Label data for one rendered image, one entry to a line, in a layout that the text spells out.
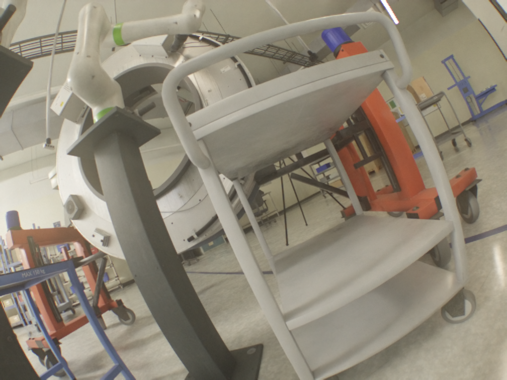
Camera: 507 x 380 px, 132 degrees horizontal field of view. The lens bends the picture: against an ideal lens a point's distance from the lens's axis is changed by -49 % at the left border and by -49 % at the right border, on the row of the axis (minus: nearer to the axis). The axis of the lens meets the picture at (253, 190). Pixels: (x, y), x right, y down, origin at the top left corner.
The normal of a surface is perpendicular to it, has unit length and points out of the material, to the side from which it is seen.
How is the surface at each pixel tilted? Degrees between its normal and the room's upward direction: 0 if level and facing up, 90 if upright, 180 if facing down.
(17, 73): 180
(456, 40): 90
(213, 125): 90
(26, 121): 90
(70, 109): 145
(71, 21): 180
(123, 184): 90
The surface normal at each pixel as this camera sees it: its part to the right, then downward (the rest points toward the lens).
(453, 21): -0.73, 0.26
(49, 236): 0.91, -0.41
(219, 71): -0.04, -0.08
